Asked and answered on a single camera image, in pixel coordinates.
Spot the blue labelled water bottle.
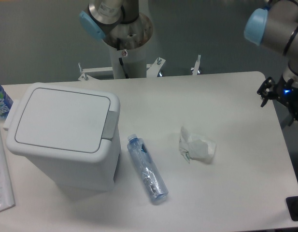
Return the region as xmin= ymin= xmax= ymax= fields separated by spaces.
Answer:
xmin=0 ymin=85 xmax=13 ymax=117

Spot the grey robot arm at right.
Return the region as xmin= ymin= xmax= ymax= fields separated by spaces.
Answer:
xmin=244 ymin=0 xmax=298 ymax=127

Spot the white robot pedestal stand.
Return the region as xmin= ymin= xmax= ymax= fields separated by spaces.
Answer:
xmin=77 ymin=13 xmax=202 ymax=82

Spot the white plastic trash can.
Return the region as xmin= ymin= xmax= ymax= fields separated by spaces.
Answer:
xmin=3 ymin=83 xmax=121 ymax=191

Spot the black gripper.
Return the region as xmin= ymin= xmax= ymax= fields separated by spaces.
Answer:
xmin=257 ymin=72 xmax=298 ymax=126

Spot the crumpled white paper tissue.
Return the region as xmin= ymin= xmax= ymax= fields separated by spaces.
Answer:
xmin=179 ymin=126 xmax=216 ymax=164

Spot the grey robot arm blue cap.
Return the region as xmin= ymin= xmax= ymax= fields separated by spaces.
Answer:
xmin=79 ymin=0 xmax=140 ymax=41

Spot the black device at table edge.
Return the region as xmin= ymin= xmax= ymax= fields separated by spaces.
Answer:
xmin=286 ymin=196 xmax=298 ymax=221

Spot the white paper booklet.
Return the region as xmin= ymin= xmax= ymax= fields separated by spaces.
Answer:
xmin=0 ymin=132 xmax=15 ymax=212

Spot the empty clear plastic bottle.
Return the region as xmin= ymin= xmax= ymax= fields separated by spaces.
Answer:
xmin=127 ymin=134 xmax=169 ymax=204

